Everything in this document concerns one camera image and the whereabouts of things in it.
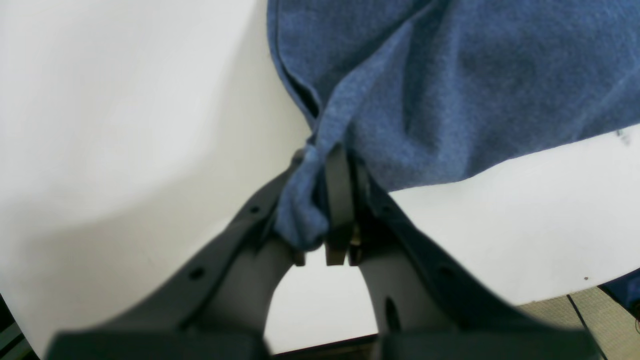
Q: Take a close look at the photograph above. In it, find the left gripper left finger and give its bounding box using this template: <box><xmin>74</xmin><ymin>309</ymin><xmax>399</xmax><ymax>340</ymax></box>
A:
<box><xmin>46</xmin><ymin>150</ymin><xmax>306</xmax><ymax>360</ymax></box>

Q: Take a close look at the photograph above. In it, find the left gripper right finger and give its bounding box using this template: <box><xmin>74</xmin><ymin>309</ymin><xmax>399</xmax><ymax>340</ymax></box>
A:
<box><xmin>324</xmin><ymin>145</ymin><xmax>601</xmax><ymax>360</ymax></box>

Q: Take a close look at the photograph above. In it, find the dark blue T-shirt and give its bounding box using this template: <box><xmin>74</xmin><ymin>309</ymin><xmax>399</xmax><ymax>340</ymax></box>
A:
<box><xmin>266</xmin><ymin>0</ymin><xmax>640</xmax><ymax>250</ymax></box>

